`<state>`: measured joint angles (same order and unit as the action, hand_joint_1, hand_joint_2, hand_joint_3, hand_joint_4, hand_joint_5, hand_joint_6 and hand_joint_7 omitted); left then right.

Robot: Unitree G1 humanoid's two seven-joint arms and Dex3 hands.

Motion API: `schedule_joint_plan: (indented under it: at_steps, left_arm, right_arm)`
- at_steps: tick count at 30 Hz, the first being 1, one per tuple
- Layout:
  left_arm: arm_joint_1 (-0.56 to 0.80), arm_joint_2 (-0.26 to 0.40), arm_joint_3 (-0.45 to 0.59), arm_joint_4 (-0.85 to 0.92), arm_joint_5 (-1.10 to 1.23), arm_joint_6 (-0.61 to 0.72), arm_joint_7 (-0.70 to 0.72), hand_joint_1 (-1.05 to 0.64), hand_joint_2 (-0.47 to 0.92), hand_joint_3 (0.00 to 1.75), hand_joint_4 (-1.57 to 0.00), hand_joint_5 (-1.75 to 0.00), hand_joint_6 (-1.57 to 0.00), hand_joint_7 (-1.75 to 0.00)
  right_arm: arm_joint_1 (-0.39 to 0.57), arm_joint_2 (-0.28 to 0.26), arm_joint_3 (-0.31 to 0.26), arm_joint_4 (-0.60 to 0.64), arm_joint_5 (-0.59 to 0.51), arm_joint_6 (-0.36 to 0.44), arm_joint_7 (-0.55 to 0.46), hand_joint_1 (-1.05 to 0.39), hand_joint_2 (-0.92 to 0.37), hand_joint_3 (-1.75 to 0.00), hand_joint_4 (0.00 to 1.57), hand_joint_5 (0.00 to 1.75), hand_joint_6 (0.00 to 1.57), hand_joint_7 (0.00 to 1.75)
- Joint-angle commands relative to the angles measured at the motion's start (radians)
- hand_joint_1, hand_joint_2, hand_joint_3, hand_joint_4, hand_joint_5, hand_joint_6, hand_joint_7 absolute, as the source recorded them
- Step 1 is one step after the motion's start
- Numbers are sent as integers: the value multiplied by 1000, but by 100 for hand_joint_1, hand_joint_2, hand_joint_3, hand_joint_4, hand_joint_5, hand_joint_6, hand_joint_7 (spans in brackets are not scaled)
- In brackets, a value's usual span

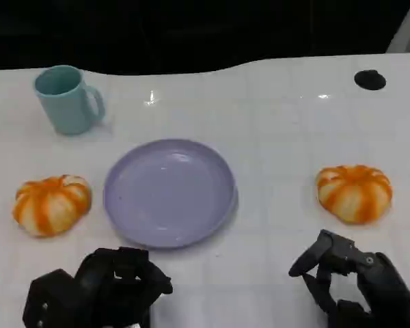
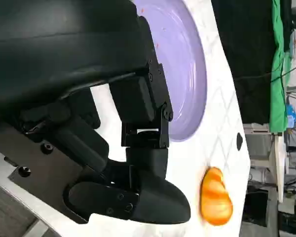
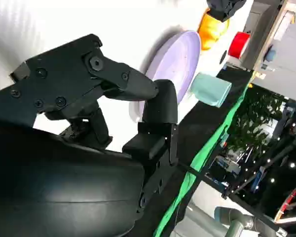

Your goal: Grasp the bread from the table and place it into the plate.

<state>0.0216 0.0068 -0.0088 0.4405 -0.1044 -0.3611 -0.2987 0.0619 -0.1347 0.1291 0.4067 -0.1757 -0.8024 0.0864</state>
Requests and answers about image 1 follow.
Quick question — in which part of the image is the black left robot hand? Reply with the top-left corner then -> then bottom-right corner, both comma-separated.
73,246 -> 174,328

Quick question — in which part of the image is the black table grommet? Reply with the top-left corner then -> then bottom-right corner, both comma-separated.
354,69 -> 387,91

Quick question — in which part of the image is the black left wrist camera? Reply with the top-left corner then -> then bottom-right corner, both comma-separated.
22,269 -> 78,328

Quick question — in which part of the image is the orange and white bread roll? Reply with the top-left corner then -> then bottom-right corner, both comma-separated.
316,165 -> 394,226
12,174 -> 92,238

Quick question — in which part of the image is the pale green mug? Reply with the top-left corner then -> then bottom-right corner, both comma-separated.
33,64 -> 106,136

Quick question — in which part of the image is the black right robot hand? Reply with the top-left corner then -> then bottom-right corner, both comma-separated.
288,229 -> 410,328

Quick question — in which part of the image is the lilac plate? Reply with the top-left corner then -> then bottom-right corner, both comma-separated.
103,138 -> 239,249

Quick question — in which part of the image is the white metal frame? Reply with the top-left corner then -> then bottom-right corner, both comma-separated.
385,0 -> 410,54

